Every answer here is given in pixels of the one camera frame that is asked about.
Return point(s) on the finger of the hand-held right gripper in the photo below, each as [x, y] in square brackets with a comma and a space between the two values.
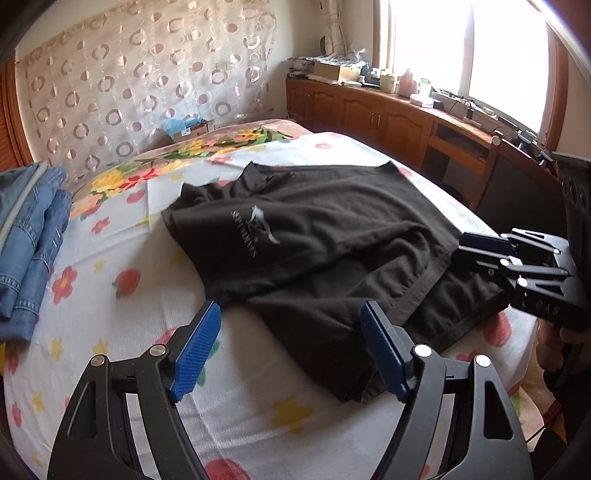
[480, 259]
[485, 243]

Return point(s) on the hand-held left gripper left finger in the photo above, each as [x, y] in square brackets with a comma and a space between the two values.
[198, 350]

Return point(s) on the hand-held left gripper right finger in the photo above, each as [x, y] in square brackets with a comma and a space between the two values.
[383, 350]

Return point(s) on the black pants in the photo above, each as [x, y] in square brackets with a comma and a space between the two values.
[323, 221]

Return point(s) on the person's right hand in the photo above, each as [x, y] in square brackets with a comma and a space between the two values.
[548, 346]

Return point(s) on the white floral bed sheet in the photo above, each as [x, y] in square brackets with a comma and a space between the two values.
[138, 240]

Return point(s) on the white tissue box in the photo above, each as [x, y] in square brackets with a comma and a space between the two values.
[421, 101]

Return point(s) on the green-capped bottle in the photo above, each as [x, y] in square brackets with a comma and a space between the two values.
[425, 87]

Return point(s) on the wooden cabinet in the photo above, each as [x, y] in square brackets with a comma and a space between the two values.
[369, 115]

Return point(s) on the pink bottle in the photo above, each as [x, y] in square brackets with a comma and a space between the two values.
[406, 83]

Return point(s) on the colourful floral blanket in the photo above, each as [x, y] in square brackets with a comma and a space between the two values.
[152, 173]

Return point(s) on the white jar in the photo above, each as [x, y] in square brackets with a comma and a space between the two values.
[388, 83]

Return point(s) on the wooden-framed window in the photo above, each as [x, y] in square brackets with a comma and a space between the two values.
[461, 46]

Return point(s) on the blue denim clothes pile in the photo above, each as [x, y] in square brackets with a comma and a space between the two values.
[32, 240]

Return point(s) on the small cardboard box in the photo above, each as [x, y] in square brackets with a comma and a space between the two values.
[196, 131]

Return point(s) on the blue plastic bag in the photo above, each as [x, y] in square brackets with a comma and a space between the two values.
[178, 124]

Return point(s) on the flat tan cardboard box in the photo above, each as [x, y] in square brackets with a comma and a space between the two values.
[334, 70]

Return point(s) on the stack of books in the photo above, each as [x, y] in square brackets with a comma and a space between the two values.
[300, 67]

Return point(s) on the patterned window curtain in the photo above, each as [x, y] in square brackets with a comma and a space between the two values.
[332, 23]

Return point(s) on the wooden wardrobe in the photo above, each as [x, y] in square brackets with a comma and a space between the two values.
[11, 115]

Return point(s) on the circle-patterned wall curtain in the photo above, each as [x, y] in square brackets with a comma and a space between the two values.
[138, 69]

